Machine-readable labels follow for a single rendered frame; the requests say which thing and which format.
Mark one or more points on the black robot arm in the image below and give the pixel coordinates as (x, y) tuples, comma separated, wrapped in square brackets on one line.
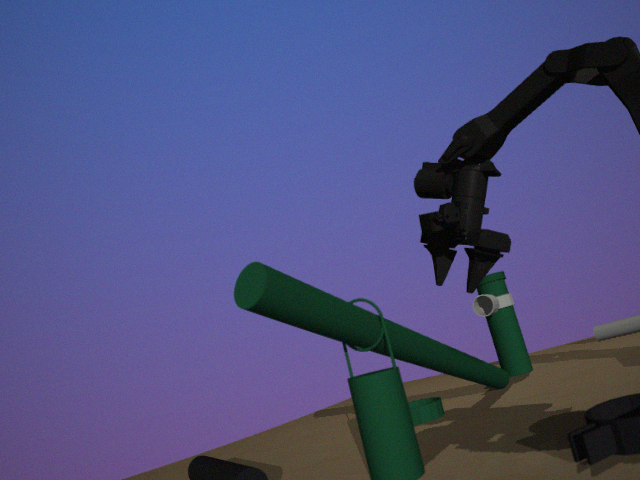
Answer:
[(615, 63)]

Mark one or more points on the dark green ring clamp with two tabs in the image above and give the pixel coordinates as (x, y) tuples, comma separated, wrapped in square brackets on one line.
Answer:
[(426, 410)]

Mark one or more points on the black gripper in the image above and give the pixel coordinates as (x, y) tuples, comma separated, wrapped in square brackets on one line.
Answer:
[(488, 244)]

